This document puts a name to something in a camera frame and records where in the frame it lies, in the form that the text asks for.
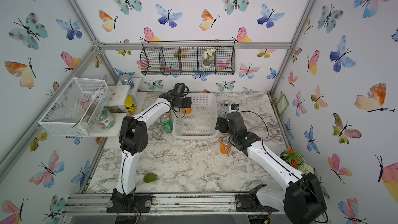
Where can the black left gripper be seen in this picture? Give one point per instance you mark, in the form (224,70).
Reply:
(187,101)

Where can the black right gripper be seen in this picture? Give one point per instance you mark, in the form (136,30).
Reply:
(225,121)

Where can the orange soda can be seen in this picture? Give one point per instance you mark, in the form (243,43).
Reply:
(186,111)

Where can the orange Fanta can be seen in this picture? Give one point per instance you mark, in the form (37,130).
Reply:
(225,145)

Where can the green soda can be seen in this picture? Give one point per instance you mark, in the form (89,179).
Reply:
(167,124)

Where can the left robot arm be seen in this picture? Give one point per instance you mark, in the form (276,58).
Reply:
(134,138)

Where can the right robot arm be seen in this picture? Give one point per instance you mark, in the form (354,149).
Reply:
(300,196)

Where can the white plastic basket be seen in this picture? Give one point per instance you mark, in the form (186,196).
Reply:
(200,123)

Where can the white flower vase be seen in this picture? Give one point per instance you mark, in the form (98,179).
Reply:
(208,57)

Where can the green framed card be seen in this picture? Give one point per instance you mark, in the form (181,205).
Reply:
(282,104)

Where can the white stepped shelf unit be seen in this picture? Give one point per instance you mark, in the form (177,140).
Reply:
(119,95)

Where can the blue tin can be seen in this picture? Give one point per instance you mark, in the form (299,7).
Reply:
(126,80)

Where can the potted flower plant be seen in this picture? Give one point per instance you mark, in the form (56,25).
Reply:
(296,160)

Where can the cream bubble plant pot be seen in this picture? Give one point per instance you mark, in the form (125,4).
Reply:
(106,120)

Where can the green lime fruit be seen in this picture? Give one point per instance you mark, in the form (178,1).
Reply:
(150,177)

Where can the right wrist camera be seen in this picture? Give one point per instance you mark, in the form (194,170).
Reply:
(235,107)

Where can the black wire wall basket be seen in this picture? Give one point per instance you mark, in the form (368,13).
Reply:
(184,57)

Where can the white mesh wall basket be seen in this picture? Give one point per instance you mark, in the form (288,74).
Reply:
(77,108)

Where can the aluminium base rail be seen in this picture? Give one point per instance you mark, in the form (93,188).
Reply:
(209,203)

